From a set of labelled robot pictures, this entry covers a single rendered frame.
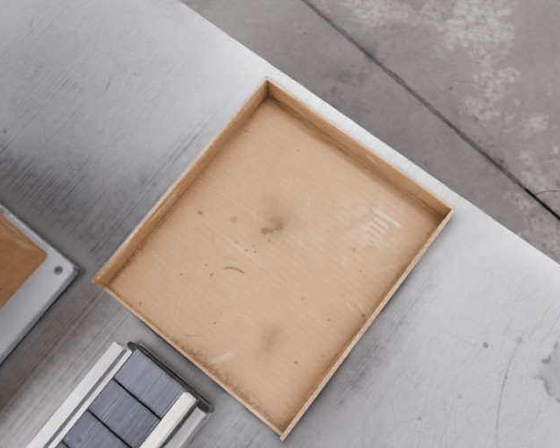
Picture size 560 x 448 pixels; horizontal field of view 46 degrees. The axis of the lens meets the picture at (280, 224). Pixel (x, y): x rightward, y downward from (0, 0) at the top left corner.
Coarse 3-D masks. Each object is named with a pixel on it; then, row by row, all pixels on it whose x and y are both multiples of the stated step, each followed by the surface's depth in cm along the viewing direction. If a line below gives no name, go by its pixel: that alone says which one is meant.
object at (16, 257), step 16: (0, 224) 65; (0, 240) 63; (16, 240) 66; (0, 256) 65; (16, 256) 68; (32, 256) 71; (0, 272) 67; (16, 272) 70; (32, 272) 73; (0, 288) 69; (16, 288) 72; (0, 304) 72
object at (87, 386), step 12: (108, 348) 60; (120, 348) 60; (108, 360) 59; (96, 372) 59; (108, 372) 60; (84, 384) 59; (96, 384) 59; (72, 396) 59; (84, 396) 59; (60, 408) 58; (72, 408) 58; (48, 420) 58; (60, 420) 58; (48, 432) 58; (36, 444) 58; (48, 444) 59
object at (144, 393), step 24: (144, 360) 67; (120, 384) 67; (144, 384) 67; (168, 384) 67; (96, 408) 66; (120, 408) 66; (144, 408) 66; (168, 408) 66; (192, 408) 66; (72, 432) 66; (96, 432) 66; (120, 432) 66; (144, 432) 66
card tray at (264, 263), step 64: (256, 128) 78; (320, 128) 77; (192, 192) 76; (256, 192) 76; (320, 192) 76; (384, 192) 75; (128, 256) 74; (192, 256) 75; (256, 256) 74; (320, 256) 74; (384, 256) 74; (192, 320) 73; (256, 320) 72; (320, 320) 72; (256, 384) 71; (320, 384) 67
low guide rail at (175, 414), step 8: (184, 400) 63; (192, 400) 63; (176, 408) 63; (184, 408) 63; (168, 416) 62; (176, 416) 62; (160, 424) 62; (168, 424) 62; (176, 424) 63; (152, 432) 62; (160, 432) 62; (168, 432) 62; (152, 440) 62; (160, 440) 62
